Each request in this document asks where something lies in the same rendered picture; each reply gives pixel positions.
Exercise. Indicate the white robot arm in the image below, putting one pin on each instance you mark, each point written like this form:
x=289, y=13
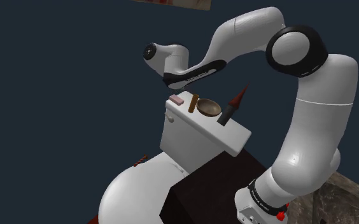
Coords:
x=316, y=124

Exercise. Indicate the pink soap bar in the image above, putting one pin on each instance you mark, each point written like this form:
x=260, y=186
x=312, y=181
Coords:
x=176, y=99

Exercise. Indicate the brown wooden stick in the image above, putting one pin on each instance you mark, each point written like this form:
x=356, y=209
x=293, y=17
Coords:
x=193, y=103

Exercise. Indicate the brown wooden bowl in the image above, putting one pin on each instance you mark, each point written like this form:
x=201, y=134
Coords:
x=209, y=107

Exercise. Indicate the dark red cone brush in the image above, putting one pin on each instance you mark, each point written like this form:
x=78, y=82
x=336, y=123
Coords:
x=230, y=107

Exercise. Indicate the red brown twisted stick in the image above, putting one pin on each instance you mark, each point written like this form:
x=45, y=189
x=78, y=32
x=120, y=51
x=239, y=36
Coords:
x=140, y=160

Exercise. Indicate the dark robot stand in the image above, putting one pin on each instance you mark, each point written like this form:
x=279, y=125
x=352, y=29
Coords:
x=210, y=189

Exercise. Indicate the white toilet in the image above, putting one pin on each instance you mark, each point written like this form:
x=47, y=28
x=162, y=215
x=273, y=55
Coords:
x=142, y=192

